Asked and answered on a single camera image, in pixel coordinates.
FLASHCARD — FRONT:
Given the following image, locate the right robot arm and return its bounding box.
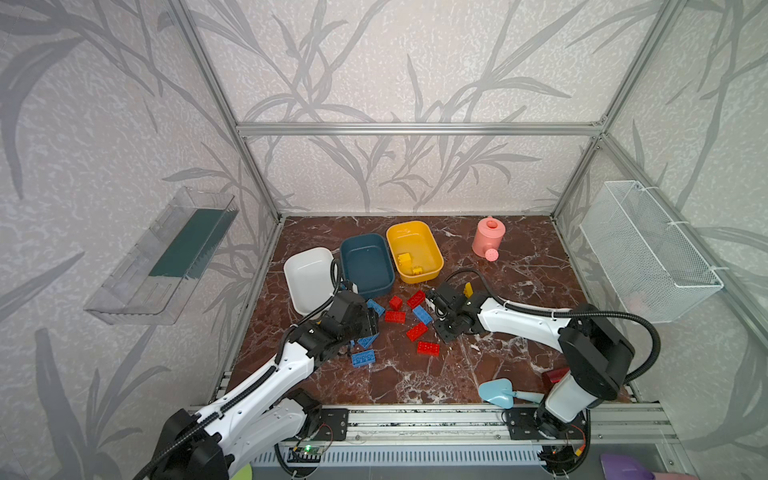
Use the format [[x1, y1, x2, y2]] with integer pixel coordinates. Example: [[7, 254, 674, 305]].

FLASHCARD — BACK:
[[426, 283, 661, 439]]

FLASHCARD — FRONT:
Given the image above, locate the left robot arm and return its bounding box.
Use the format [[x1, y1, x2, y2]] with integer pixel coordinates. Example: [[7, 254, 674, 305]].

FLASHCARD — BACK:
[[136, 290, 379, 479]]

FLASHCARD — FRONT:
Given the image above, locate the blue lego brick upper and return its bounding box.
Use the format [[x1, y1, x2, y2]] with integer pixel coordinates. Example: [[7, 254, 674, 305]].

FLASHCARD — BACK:
[[366, 299, 386, 317]]

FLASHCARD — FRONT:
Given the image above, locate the blue lego brick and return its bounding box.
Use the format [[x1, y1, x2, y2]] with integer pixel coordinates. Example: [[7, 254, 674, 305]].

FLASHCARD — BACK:
[[412, 306, 433, 325], [366, 299, 386, 317], [351, 350, 376, 368]]

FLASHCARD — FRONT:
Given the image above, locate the blue lego brick diagonal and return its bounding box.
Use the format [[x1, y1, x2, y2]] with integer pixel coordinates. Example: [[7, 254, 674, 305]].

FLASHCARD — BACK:
[[357, 334, 378, 349]]

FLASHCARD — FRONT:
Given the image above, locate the blue lego brick centre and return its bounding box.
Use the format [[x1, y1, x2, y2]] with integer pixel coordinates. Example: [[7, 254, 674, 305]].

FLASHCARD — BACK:
[[412, 306, 433, 325]]

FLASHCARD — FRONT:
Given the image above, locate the red lego brick top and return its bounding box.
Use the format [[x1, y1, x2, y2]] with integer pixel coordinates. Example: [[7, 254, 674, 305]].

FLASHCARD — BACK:
[[407, 290, 426, 309]]

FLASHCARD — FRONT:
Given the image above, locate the red lego brick middle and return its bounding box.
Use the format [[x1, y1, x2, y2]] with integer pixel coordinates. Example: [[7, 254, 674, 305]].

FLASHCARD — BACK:
[[406, 323, 428, 342]]

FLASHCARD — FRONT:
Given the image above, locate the blue lego brick bottom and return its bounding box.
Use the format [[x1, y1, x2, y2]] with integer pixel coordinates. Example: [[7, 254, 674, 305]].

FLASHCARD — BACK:
[[351, 350, 376, 368]]

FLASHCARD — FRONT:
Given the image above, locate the red lego brick bottom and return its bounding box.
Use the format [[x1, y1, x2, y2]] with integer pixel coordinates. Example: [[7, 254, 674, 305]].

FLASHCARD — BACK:
[[417, 341, 441, 357]]

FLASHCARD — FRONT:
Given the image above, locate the red lego brick left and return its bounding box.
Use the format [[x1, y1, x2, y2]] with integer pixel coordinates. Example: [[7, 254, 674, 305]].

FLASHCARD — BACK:
[[385, 311, 406, 324]]

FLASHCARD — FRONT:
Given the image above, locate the small red lego brick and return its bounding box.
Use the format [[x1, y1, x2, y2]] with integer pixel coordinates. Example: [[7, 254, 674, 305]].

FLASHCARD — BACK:
[[389, 296, 403, 311]]

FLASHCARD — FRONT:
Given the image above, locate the teal plastic bin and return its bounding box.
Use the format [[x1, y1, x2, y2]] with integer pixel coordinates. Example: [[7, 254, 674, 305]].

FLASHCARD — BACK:
[[340, 233, 395, 300]]

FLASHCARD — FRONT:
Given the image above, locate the white plastic bin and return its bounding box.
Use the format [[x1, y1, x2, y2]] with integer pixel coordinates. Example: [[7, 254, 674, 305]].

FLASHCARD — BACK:
[[283, 247, 333, 316]]

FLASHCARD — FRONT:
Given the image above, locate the yellow plastic bin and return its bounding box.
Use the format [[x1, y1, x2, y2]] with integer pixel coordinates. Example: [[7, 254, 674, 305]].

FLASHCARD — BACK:
[[386, 220, 444, 284]]

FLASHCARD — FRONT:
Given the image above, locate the light blue toy shovel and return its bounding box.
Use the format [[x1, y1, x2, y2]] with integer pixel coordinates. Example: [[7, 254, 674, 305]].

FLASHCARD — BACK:
[[478, 378, 544, 409]]

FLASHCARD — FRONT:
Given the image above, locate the pink toy watering can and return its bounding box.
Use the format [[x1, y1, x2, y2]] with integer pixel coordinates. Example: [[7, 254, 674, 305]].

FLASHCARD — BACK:
[[472, 216, 506, 262]]

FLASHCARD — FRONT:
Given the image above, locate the purple toy object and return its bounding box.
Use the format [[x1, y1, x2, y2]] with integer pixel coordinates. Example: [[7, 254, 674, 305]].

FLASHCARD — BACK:
[[600, 453, 655, 480]]

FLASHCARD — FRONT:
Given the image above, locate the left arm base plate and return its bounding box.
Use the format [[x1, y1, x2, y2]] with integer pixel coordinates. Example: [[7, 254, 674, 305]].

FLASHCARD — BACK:
[[301, 407, 350, 442]]

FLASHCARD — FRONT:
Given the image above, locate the aluminium front rail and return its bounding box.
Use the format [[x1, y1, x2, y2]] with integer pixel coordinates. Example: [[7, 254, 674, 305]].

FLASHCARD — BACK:
[[197, 403, 676, 448]]

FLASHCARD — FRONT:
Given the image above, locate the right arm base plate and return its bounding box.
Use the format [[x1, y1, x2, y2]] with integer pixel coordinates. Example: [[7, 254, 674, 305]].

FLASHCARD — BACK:
[[501, 406, 590, 441]]

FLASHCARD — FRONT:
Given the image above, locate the green toy spatula wooden handle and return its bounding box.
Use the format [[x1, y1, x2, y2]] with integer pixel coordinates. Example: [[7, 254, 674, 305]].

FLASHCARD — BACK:
[[231, 464, 253, 480]]

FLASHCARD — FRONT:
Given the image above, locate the clear acrylic wall shelf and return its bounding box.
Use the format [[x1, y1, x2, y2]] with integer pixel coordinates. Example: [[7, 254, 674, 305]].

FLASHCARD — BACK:
[[84, 187, 239, 326]]

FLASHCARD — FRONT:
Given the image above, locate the white wire basket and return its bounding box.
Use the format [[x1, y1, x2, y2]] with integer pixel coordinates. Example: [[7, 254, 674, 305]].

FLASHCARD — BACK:
[[580, 180, 723, 324]]

